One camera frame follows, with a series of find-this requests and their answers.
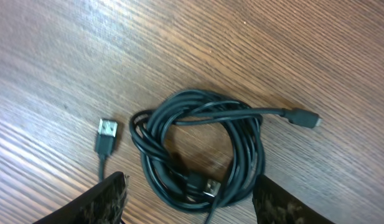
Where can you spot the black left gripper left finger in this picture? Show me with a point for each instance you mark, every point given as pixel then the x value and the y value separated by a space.
pixel 103 203

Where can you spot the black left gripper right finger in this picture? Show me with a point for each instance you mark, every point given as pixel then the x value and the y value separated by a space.
pixel 274 205

